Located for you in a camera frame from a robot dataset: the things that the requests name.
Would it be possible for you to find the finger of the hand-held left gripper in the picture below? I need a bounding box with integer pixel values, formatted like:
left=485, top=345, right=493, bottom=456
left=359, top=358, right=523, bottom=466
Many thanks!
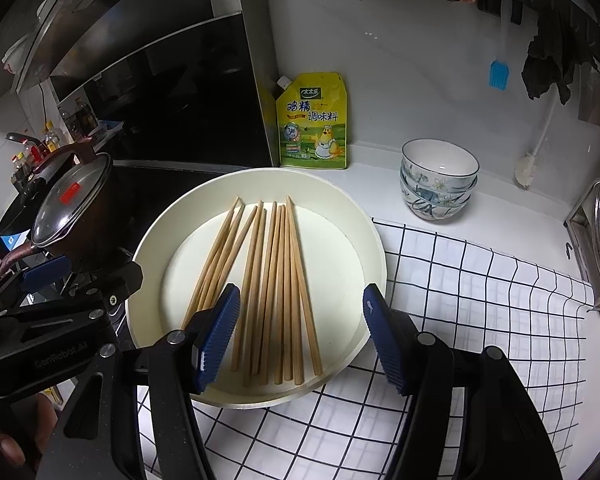
left=0, top=261, right=144, bottom=328
left=0, top=255, right=72, bottom=311

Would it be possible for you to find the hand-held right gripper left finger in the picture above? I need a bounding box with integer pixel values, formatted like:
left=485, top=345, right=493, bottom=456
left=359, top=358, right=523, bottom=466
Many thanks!
left=45, top=282, right=242, bottom=480

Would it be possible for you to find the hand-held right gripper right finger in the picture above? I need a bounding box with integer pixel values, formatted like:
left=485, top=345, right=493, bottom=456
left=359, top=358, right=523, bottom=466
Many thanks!
left=362, top=282, right=563, bottom=480

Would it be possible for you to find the pile of wooden chopsticks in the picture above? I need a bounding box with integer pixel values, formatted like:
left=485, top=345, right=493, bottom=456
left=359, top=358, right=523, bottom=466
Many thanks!
left=182, top=196, right=324, bottom=388

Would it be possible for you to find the white round basin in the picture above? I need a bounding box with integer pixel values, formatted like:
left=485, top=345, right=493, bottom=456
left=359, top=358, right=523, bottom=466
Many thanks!
left=125, top=167, right=387, bottom=408

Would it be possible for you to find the person's left hand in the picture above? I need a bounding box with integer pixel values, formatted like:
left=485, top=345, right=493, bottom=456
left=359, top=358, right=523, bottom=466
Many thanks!
left=0, top=392, right=61, bottom=468

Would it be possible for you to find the dark cooking pot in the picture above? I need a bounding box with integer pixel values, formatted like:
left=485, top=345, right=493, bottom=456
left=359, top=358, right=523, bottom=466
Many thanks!
left=30, top=155, right=131, bottom=273

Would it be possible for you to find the black frying pan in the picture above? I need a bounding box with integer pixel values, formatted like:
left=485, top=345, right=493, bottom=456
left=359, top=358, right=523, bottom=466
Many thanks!
left=0, top=132, right=81, bottom=238

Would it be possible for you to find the glass pot lid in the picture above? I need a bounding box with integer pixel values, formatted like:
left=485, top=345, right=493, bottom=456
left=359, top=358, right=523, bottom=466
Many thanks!
left=31, top=152, right=113, bottom=248

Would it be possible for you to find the white black-grid mat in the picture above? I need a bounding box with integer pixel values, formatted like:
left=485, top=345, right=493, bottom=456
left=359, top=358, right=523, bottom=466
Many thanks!
left=137, top=217, right=596, bottom=480

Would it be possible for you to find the floral ceramic bowl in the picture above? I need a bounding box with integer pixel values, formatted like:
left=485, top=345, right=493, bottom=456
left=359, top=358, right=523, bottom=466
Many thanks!
left=402, top=181, right=473, bottom=221
left=401, top=139, right=481, bottom=186
left=400, top=167, right=479, bottom=202

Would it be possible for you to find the row of condiment bottles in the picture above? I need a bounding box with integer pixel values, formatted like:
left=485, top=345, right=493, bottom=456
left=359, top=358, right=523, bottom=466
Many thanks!
left=10, top=97, right=101, bottom=186

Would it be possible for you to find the black range hood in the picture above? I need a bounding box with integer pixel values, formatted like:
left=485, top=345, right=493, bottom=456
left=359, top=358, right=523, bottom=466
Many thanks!
left=0, top=0, right=281, bottom=166

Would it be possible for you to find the metal dish rack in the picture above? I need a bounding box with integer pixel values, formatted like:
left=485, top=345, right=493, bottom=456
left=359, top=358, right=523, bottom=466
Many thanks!
left=564, top=177, right=600, bottom=313

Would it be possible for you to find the white dish brush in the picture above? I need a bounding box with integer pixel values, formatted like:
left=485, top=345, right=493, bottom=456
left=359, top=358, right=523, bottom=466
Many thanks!
left=512, top=95, right=558, bottom=190

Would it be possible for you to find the yellow seasoning pouch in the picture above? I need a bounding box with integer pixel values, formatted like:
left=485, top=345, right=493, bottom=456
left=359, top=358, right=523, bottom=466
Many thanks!
left=275, top=72, right=352, bottom=170

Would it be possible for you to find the blue silicone basting brush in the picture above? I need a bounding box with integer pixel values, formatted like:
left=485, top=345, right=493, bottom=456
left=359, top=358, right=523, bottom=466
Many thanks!
left=489, top=0, right=512, bottom=91

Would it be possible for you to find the dark hanging cloth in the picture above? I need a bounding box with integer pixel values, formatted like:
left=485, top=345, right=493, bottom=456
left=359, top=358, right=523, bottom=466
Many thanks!
left=522, top=5, right=600, bottom=106

